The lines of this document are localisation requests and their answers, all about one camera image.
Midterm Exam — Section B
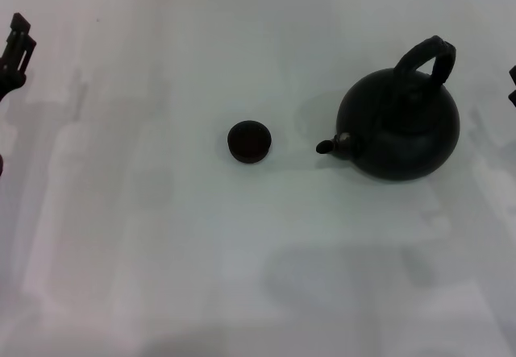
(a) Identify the black round teapot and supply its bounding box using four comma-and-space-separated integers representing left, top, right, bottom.
315, 35, 462, 182

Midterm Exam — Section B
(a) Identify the dark small teacup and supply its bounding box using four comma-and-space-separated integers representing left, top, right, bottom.
227, 119, 273, 166

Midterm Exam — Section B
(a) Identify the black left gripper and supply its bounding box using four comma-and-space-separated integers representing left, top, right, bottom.
0, 11, 38, 103

